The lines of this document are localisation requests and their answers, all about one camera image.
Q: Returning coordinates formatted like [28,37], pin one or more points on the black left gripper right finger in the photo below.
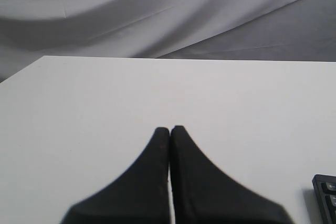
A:
[202,193]

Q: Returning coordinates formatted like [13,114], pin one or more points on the grey backdrop cloth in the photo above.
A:
[295,30]

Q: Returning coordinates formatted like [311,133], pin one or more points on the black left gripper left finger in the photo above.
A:
[139,195]

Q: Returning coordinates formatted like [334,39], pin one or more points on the black acer keyboard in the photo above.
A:
[324,189]

